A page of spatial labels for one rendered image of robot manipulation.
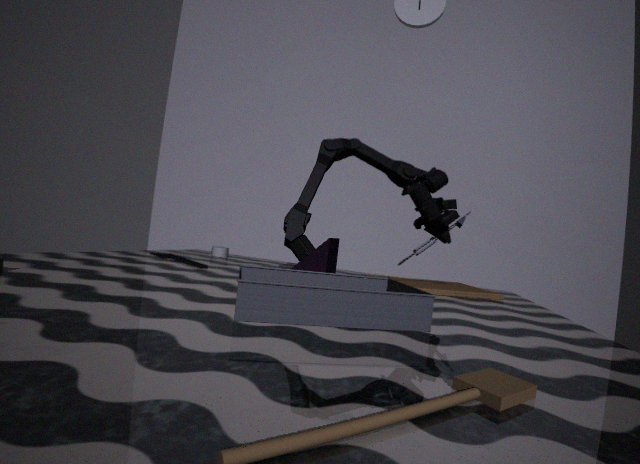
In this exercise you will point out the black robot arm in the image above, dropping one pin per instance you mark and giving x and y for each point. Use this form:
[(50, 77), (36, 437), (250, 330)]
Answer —
[(399, 172)]

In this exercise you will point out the brown wooden board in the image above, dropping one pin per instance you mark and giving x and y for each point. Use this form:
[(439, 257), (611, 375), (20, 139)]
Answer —
[(446, 288)]

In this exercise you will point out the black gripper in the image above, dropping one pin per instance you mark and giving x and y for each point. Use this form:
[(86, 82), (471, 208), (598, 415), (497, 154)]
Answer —
[(435, 223)]

